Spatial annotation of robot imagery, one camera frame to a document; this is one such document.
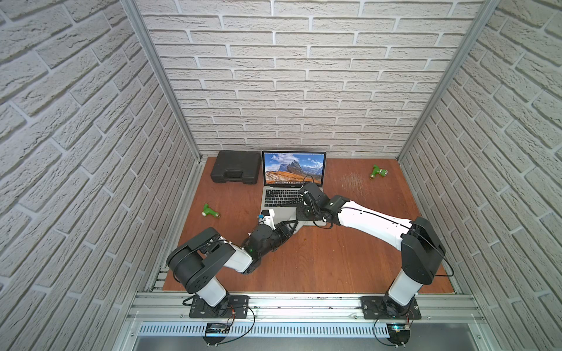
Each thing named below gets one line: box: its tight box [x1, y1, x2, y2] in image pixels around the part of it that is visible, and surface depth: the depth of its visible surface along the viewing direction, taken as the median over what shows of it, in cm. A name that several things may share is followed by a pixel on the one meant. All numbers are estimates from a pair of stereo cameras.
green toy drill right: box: [369, 164, 389, 180], surface depth 113 cm
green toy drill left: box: [201, 203, 221, 218], surface depth 98 cm
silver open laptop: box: [259, 150, 328, 227], surface depth 102 cm
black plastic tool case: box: [210, 150, 262, 185], surface depth 109 cm
